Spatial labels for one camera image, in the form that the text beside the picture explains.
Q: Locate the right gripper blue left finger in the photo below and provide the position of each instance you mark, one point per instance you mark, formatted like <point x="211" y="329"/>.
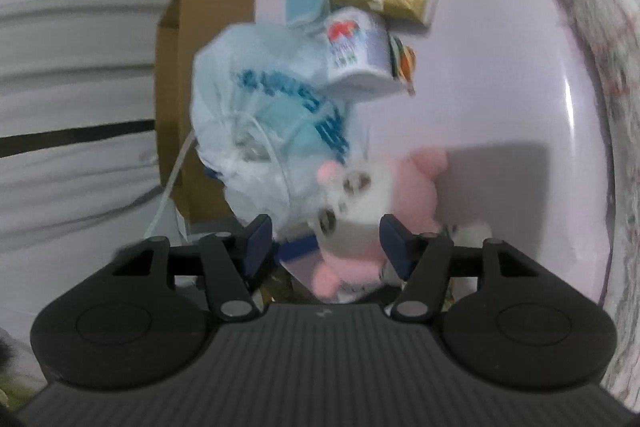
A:
<point x="253" y="246"/>

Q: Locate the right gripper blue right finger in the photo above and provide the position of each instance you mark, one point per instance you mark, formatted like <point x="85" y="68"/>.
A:
<point x="403" y="249"/>

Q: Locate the pink plush toy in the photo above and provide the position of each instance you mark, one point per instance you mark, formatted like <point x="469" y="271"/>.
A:
<point x="355" y="197"/>

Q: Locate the small white tissue packet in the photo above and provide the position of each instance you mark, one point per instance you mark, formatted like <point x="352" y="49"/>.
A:
<point x="358" y="63"/>

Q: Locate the blue white tissue pack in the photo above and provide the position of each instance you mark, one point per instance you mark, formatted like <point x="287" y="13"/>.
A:
<point x="300" y="257"/>

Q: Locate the white plastic bag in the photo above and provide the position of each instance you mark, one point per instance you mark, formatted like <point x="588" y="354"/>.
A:
<point x="264" y="125"/>

